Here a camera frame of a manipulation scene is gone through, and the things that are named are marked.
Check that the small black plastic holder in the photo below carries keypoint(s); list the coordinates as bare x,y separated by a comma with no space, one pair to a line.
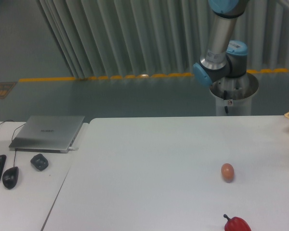
40,162

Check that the red bell pepper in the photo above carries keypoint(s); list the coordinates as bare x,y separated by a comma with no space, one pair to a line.
236,224

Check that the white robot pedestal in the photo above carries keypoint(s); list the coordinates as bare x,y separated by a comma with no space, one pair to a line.
233,96

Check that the silver closed laptop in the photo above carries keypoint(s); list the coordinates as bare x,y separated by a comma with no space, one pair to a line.
50,134

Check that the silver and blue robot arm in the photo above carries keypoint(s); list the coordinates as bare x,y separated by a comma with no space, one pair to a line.
219,43

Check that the black computer mouse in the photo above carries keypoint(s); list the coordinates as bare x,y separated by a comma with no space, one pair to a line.
10,178

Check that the brown egg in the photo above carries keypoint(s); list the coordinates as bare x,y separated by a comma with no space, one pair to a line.
227,172

